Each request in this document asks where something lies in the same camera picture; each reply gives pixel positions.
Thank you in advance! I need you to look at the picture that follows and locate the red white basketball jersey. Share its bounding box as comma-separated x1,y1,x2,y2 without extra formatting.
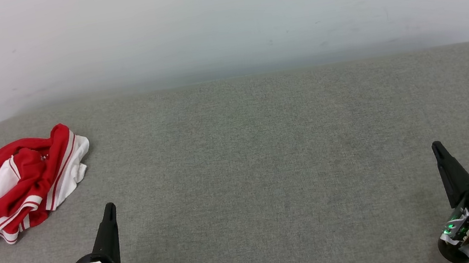
0,119,104,247

